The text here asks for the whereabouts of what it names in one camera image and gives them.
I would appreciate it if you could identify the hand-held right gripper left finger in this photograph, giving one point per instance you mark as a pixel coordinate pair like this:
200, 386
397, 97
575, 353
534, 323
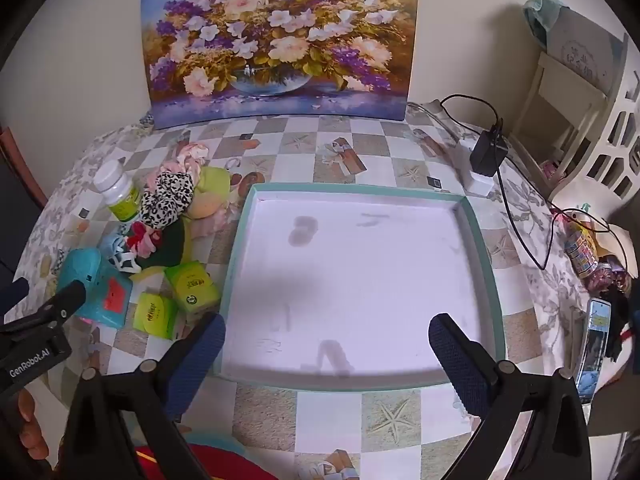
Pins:
200, 360

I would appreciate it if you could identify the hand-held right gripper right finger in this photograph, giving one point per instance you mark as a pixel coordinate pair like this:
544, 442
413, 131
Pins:
460, 360

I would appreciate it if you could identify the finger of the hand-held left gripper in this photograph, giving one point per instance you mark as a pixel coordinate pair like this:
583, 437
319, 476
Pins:
14, 291
60, 302

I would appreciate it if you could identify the red white scrunchie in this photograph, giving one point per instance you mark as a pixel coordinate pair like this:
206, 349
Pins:
142, 240

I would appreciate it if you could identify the dark green cloth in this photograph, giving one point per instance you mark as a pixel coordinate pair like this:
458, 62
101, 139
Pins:
171, 246

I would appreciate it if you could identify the leopard print scrunchie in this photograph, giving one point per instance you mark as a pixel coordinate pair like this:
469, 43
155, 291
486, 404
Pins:
165, 197

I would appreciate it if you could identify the lime green soft toy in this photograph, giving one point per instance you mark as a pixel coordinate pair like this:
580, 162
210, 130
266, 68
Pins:
212, 187

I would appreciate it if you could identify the person's left hand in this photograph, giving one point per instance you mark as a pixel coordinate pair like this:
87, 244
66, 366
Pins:
29, 430

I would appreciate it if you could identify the green tissue packet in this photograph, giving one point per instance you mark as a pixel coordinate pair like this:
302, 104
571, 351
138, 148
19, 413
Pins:
192, 285
155, 315

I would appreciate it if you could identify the blue white striped cloth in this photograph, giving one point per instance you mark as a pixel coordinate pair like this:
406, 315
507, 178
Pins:
117, 254

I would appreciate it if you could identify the person's red garment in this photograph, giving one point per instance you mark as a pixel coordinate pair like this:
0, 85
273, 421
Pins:
200, 462

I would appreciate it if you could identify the checked tablecloth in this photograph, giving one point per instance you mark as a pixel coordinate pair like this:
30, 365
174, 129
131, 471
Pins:
300, 410

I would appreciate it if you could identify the brown wooden chair back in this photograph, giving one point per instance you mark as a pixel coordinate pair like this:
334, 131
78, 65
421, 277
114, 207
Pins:
15, 160

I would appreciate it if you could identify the smartphone with lit screen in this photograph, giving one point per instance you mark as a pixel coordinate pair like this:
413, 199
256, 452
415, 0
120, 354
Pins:
595, 345

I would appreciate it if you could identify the pink white patterned cloth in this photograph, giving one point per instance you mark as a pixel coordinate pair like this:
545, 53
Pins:
161, 175

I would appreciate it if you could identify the colourful patterned roll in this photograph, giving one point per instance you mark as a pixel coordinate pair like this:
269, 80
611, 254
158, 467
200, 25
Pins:
582, 252

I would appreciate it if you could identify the white power strip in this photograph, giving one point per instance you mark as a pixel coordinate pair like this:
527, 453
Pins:
477, 180

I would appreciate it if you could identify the floral pink scrunchie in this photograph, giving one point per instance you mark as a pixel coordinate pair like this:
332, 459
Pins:
192, 154

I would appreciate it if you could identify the black power adapter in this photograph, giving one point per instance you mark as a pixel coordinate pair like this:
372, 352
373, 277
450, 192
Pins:
487, 152

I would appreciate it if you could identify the white lattice basket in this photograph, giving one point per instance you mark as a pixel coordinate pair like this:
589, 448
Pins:
615, 145

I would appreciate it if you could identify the small white wooden shelf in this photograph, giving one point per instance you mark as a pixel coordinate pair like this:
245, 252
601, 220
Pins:
550, 105

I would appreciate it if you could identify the grey printed paper bag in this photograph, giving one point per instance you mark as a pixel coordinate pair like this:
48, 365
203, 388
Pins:
585, 50

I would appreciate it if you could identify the flower bouquet painting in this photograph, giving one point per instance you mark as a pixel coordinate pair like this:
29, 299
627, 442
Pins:
280, 35

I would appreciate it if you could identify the pale teal cloth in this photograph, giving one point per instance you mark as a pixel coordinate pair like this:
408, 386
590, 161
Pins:
542, 12

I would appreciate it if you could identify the teal toy camera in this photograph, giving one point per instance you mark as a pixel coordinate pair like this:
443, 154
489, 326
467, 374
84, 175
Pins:
100, 285

